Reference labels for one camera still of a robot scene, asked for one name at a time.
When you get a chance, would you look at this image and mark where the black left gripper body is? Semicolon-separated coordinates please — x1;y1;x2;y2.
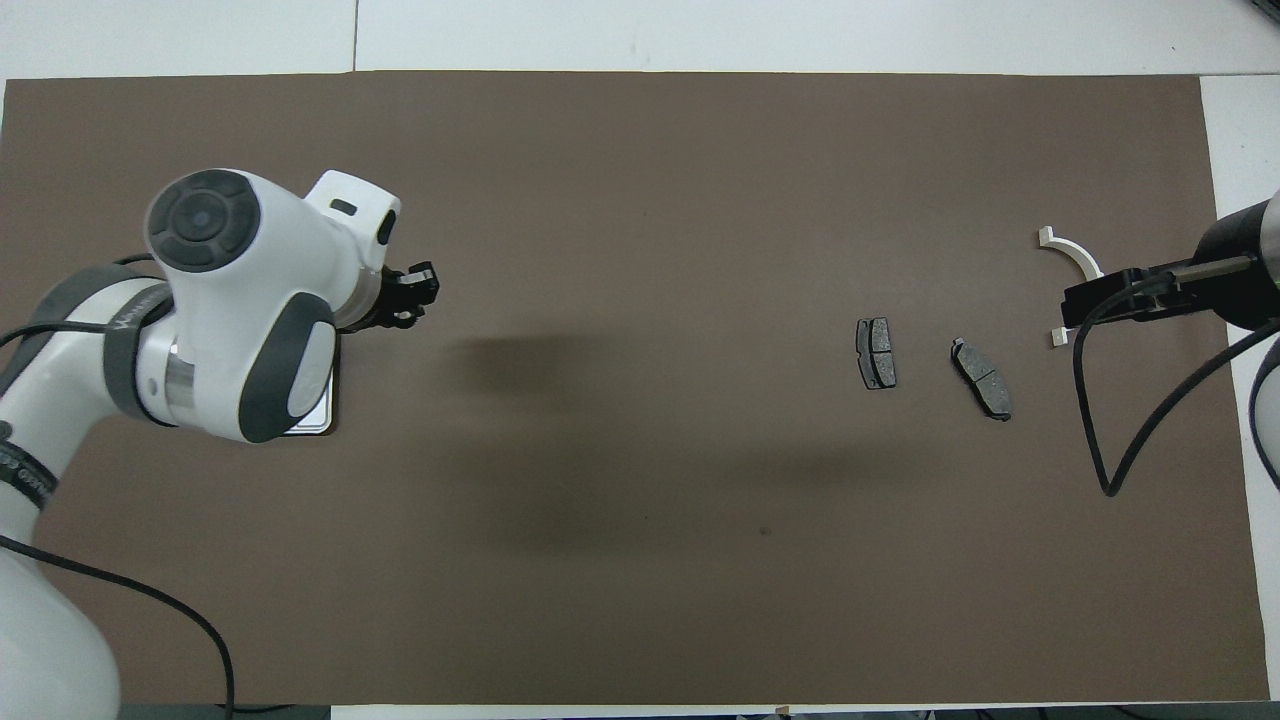
345;268;411;331

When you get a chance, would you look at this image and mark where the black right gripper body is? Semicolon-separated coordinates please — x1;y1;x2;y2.
1150;198;1269;326

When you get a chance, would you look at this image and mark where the silver metal tray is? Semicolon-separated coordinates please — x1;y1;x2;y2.
278;335;339;437

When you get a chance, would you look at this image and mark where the curved dark brake pad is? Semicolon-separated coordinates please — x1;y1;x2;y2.
950;337;1013;422

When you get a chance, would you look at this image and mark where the brown table mat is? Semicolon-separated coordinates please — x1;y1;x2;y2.
0;70;1271;706

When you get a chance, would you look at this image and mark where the rectangular dark brake pad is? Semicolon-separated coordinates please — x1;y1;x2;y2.
855;317;898;391

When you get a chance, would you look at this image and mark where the white half ring bracket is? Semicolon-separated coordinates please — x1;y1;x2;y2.
1037;226;1104;349

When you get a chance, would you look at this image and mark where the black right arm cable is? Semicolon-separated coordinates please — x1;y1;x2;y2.
1072;255;1280;498

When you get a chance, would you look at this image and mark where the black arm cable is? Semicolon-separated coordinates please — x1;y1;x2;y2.
1072;255;1280;498
0;255;237;720

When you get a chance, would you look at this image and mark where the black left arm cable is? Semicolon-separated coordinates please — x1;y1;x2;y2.
0;255;237;720

